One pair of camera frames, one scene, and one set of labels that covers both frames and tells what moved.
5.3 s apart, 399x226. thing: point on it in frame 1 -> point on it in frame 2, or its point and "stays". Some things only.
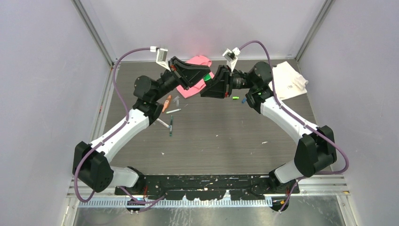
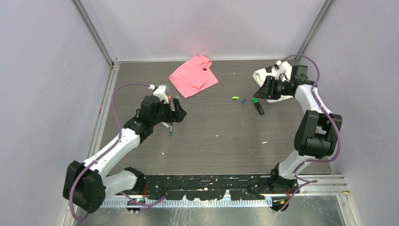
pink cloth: [199, 60] stays
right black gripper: [222, 85] -> [265, 92]
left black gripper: [187, 75] -> [177, 115]
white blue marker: [162, 122] stays
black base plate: [205, 187] stays
